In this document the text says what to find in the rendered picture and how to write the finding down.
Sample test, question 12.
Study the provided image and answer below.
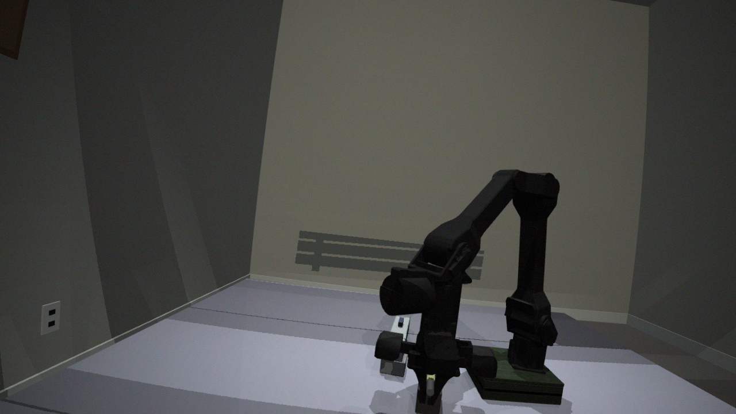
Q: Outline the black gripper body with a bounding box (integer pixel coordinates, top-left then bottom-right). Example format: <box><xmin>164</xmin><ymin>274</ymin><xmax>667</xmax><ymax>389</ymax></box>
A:
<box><xmin>374</xmin><ymin>311</ymin><xmax>497</xmax><ymax>378</ymax></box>

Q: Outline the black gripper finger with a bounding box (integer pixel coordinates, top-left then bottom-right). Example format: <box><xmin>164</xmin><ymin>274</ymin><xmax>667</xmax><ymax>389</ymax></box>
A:
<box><xmin>431</xmin><ymin>371</ymin><xmax>460</xmax><ymax>405</ymax></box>
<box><xmin>407</xmin><ymin>362</ymin><xmax>427</xmax><ymax>404</ymax></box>

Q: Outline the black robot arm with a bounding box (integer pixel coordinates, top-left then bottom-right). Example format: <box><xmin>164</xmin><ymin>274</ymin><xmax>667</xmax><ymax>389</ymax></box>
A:
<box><xmin>379</xmin><ymin>170</ymin><xmax>559</xmax><ymax>377</ymax></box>

